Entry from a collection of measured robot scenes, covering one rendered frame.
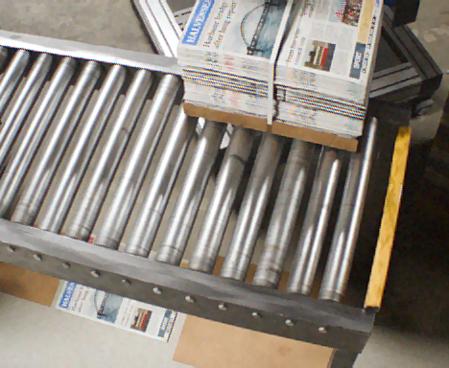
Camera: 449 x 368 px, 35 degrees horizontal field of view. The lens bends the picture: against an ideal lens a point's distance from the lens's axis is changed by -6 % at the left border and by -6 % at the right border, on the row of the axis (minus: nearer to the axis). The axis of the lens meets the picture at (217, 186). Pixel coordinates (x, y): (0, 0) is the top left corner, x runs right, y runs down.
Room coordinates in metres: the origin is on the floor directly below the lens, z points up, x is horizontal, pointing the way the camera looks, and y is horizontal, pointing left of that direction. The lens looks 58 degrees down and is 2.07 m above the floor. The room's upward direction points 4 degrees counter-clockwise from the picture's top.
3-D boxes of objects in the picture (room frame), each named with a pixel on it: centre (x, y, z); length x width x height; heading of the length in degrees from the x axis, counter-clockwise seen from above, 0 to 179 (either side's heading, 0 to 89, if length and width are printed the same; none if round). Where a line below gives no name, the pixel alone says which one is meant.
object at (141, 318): (0.93, 0.31, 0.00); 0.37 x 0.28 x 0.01; 71
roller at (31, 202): (0.94, 0.34, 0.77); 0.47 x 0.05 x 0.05; 161
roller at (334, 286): (0.73, -0.27, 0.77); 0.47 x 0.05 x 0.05; 161
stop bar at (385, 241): (0.69, -0.34, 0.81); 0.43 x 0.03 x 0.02; 161
